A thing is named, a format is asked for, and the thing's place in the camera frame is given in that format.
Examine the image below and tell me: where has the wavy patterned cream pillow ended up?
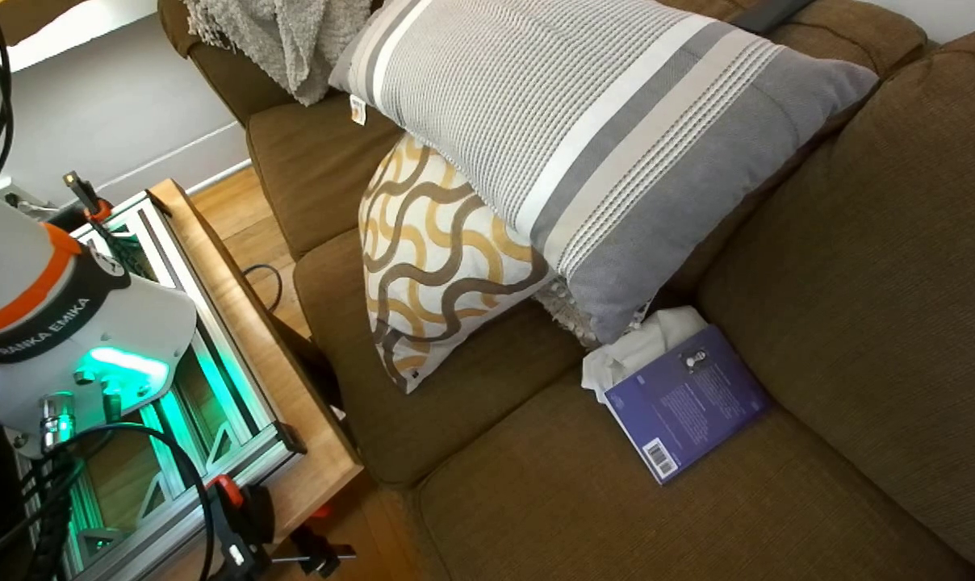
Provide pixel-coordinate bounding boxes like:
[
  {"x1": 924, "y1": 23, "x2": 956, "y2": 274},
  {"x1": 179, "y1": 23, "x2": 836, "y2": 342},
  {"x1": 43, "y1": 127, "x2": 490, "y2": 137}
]
[{"x1": 355, "y1": 131, "x2": 555, "y2": 397}]

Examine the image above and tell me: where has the gray striped pillow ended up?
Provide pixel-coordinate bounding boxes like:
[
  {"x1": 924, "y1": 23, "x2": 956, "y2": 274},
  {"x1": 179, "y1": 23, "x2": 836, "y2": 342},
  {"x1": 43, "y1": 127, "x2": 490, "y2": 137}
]
[{"x1": 328, "y1": 0, "x2": 881, "y2": 350}]

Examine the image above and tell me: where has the wooden table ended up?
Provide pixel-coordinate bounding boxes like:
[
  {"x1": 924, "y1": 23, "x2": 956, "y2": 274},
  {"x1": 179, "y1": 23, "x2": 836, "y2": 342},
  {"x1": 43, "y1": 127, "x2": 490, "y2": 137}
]
[{"x1": 141, "y1": 176, "x2": 368, "y2": 552}]

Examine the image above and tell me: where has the blue tissue box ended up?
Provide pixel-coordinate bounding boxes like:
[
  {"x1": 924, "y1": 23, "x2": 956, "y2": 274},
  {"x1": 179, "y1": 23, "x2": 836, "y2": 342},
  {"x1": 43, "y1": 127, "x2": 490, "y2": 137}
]
[{"x1": 596, "y1": 324, "x2": 775, "y2": 487}]

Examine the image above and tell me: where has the cream knit blanket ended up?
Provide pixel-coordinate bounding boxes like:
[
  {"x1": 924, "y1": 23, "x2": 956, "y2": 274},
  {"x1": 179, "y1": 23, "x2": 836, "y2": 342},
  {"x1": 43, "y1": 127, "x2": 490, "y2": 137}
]
[{"x1": 181, "y1": 0, "x2": 373, "y2": 109}]

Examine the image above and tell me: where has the orange black clamp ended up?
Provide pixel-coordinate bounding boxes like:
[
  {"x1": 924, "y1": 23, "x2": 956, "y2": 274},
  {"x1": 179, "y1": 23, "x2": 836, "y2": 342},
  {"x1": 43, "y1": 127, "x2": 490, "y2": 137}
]
[{"x1": 201, "y1": 471, "x2": 357, "y2": 581}]

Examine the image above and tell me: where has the brown fabric sofa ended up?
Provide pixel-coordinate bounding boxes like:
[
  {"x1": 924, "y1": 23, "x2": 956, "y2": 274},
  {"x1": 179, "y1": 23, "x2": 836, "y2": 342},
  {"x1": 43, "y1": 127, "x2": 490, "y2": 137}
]
[{"x1": 156, "y1": 0, "x2": 975, "y2": 581}]

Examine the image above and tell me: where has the dark gray flat object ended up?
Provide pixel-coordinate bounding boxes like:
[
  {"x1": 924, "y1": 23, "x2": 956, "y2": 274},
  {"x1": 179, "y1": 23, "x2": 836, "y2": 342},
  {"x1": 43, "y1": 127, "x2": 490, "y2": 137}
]
[{"x1": 726, "y1": 0, "x2": 819, "y2": 36}]

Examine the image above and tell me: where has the thin black floor cable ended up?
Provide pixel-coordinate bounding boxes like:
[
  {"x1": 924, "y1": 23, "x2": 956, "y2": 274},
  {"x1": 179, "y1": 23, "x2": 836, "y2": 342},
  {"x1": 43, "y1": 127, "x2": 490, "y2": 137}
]
[{"x1": 239, "y1": 261, "x2": 286, "y2": 317}]

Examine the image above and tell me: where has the aluminum frame rail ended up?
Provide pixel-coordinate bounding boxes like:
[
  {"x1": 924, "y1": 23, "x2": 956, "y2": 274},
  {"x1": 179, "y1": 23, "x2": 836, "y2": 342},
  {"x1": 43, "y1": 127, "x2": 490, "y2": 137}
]
[{"x1": 62, "y1": 189, "x2": 303, "y2": 581}]

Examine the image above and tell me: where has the black looped cable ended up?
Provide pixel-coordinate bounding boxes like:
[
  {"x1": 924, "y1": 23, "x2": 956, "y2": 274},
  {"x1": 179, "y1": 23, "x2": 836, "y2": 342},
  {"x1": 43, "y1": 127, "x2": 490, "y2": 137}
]
[{"x1": 17, "y1": 418, "x2": 224, "y2": 581}]

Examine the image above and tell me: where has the orange handled clamp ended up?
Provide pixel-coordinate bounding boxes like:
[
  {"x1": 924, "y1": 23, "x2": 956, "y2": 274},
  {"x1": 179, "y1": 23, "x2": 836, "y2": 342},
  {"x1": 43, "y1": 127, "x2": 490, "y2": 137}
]
[{"x1": 57, "y1": 169, "x2": 122, "y2": 240}]

